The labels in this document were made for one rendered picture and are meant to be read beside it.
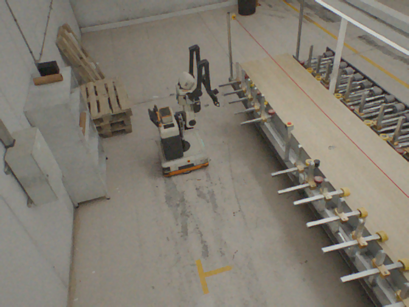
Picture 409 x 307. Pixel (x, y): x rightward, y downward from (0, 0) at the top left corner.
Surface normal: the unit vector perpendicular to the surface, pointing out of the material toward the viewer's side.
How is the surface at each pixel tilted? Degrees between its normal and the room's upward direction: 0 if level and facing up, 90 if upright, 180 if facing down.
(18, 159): 90
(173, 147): 90
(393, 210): 0
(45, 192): 90
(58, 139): 90
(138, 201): 0
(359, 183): 0
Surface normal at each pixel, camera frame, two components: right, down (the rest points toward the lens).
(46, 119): 0.25, 0.62
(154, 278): -0.10, -0.75
